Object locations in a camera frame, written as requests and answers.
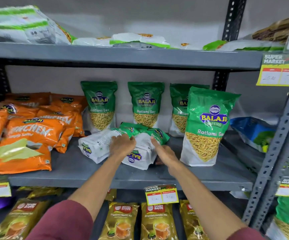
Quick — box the person's right hand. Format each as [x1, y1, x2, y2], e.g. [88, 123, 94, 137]
[151, 137, 180, 172]

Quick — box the person's left hand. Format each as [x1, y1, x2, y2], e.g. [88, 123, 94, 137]
[109, 134, 137, 160]

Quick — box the green snack pouch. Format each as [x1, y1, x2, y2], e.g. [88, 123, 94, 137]
[121, 127, 170, 170]
[78, 122, 141, 164]

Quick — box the person's right forearm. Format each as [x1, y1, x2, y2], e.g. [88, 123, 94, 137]
[168, 164, 247, 234]

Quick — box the person's left forearm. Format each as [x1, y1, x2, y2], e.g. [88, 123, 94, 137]
[69, 154, 126, 221]

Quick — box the grey metal shelf board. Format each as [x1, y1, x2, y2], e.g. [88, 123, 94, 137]
[0, 41, 264, 71]
[8, 131, 256, 192]

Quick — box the row of green pouches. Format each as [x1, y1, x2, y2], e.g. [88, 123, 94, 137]
[81, 81, 241, 167]

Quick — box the row of gold tea packets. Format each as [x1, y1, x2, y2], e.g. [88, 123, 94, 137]
[0, 186, 210, 240]

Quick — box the grey side shelf board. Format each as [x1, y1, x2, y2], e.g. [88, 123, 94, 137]
[221, 130, 289, 178]

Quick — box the blue snack packet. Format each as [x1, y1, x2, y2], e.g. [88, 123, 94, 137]
[230, 116, 276, 153]

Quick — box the pile of orange packets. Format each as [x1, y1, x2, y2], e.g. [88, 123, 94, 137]
[0, 92, 88, 175]

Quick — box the flat white green bag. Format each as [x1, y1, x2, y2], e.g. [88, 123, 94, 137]
[72, 37, 113, 47]
[203, 39, 285, 52]
[109, 32, 171, 49]

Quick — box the maroon left sleeve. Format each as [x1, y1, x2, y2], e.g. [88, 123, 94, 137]
[26, 200, 94, 240]

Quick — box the maroon sleeve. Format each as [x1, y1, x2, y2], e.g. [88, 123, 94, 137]
[226, 227, 268, 240]
[26, 200, 94, 240]

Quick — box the grey slotted upright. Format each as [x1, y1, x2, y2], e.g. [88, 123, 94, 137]
[242, 75, 289, 231]

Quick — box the maroon right sleeve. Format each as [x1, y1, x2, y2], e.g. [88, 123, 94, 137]
[226, 227, 268, 240]

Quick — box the green white snack bag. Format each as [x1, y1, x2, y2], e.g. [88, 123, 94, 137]
[265, 196, 289, 240]

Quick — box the large white green bag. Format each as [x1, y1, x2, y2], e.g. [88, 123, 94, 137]
[0, 5, 76, 45]

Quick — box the brown snack packet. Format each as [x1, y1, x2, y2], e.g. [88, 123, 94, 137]
[251, 17, 289, 44]

